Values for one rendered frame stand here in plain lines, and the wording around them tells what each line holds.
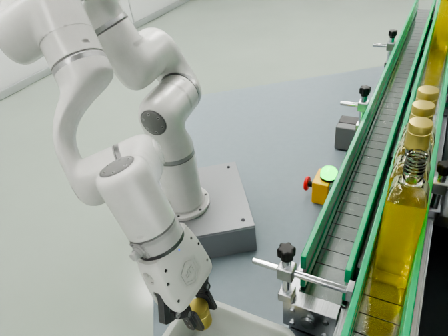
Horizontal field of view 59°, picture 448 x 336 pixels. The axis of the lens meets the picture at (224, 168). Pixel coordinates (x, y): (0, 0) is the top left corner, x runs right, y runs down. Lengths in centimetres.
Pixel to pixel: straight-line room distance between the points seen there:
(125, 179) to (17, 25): 30
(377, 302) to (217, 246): 38
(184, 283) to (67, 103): 31
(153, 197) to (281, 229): 56
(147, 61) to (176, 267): 41
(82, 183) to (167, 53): 38
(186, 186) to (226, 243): 16
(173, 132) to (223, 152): 52
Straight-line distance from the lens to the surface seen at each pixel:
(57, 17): 65
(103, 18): 80
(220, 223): 95
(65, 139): 62
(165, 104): 81
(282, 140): 137
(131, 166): 53
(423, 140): 67
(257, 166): 125
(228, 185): 105
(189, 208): 97
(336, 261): 81
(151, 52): 83
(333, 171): 106
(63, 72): 63
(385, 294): 77
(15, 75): 447
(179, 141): 85
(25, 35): 69
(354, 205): 92
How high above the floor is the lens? 149
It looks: 36 degrees down
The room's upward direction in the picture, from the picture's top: 7 degrees counter-clockwise
